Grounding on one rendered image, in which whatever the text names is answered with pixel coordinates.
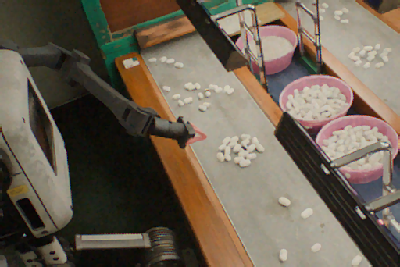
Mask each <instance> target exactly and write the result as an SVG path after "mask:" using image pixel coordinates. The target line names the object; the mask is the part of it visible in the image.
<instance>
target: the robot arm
mask: <svg viewBox="0 0 400 267"><path fill-rule="evenodd" d="M0 50H10V51H14V52H17V53H18V54H19V55H20V56H21V57H22V59H23V62H24V64H25V66H26V67H30V68H31V67H40V66H46V67H48V68H49V69H51V70H53V71H55V72H57V73H58V74H61V77H60V79H61V80H63V81H64V82H65V83H66V84H68V85H70V86H72V87H77V85H78V84H82V85H83V86H84V87H85V88H86V89H88V90H89V91H90V92H91V93H92V94H93V95H94V96H95V97H96V98H97V99H98V100H99V101H100V102H101V103H102V104H104V105H105V106H106V107H108V108H109V109H111V110H112V112H113V113H114V114H115V116H116V118H117V119H118V120H119V123H120V124H121V125H122V126H124V127H125V128H126V130H125V131H126V132H127V133H128V134H129V135H132V136H135V137H138V136H140V137H144V135H145V133H146V131H147V134H148V135H152V136H156V137H163V138H167V139H171V140H175V141H176V142H177V144H178V146H179V148H180V149H185V147H187V146H188V145H190V144H193V143H196V142H198V141H203V140H205V139H206V138H207V136H206V135H205V133H204V132H202V131H201V130H200V129H199V128H197V126H196V125H195V124H193V122H189V121H188V122H187V123H185V121H184V117H183V116H179V118H178V119H177V121H176V122H173V121H169V120H165V119H161V117H160V116H159V115H158V114H157V112H156V111H155V110H154V109H153V108H150V107H147V108H143V107H141V106H138V105H137V104H136V103H134V102H132V101H128V100H127V99H125V97H123V96H122V95H121V94H119V93H118V92H117V91H115V90H114V89H113V88H112V86H109V85H108V84H107V83H106V82H105V81H104V80H102V79H101V78H100V77H99V76H97V75H96V74H95V73H94V72H93V71H92V70H91V67H90V66H89V65H88V64H89V62H90V61H91V59H90V58H89V57H87V56H86V55H85V54H83V53H82V52H79V51H78V50H73V52H69V51H67V50H65V49H64V48H61V47H59V46H58V45H56V44H53V43H52V42H46V45H44V46H42V47H29V48H20V46H19V45H16V44H14V43H13V42H12V41H10V40H8V39H1V38H0ZM60 61H61V62H60ZM196 134H199V135H201V136H202V137H196V136H195V135H196Z"/></svg>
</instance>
